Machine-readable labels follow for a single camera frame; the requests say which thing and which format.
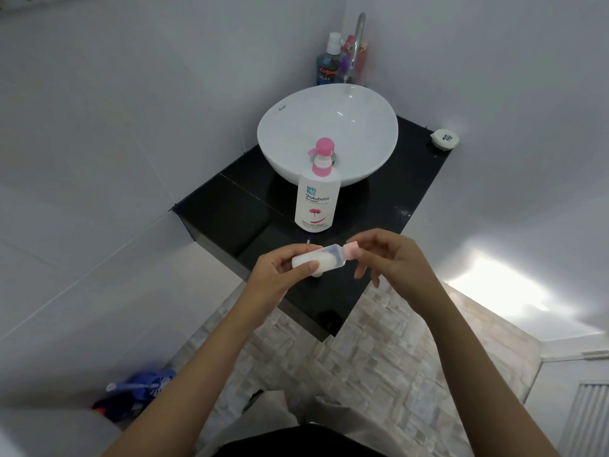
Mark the person's right hand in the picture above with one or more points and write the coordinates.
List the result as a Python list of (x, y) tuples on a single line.
[(404, 266)]

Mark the person's left hand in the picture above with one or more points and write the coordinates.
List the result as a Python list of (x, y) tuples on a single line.
[(266, 280)]

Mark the person's right thumb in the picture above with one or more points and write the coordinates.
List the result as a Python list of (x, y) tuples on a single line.
[(368, 254)]

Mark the person's left thumb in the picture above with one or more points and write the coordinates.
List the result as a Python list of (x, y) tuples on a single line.
[(305, 269)]

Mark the small pink bottle cap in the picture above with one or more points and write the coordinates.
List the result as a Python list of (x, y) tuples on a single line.
[(352, 249)]

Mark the small white travel bottle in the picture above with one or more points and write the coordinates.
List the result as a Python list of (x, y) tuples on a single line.
[(319, 258)]

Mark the person's left forearm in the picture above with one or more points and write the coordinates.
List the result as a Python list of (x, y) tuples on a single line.
[(200, 375)]

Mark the person's right forearm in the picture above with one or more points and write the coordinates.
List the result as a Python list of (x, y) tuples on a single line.
[(480, 375)]

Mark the white pump bottle pink top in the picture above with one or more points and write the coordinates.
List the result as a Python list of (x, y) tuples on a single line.
[(316, 197)]

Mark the chrome sink drain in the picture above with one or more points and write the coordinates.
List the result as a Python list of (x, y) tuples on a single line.
[(334, 158)]

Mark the white round soap container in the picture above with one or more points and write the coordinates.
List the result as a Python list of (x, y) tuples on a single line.
[(445, 138)]

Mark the white round sink basin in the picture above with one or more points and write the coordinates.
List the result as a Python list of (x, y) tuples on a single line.
[(333, 118)]

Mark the beige shorts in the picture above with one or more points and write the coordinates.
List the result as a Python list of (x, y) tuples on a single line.
[(271, 418)]

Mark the black shirt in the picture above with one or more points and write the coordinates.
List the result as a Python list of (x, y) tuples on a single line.
[(309, 442)]

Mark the blue mouthwash bottle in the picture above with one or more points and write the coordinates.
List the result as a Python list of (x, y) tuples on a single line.
[(328, 64)]

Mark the chrome curved faucet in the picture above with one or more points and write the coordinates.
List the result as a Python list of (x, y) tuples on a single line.
[(356, 47)]

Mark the white door with vent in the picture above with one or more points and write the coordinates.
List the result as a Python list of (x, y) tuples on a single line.
[(580, 404)]

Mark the white toilet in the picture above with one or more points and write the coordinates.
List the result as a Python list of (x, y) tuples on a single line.
[(52, 435)]

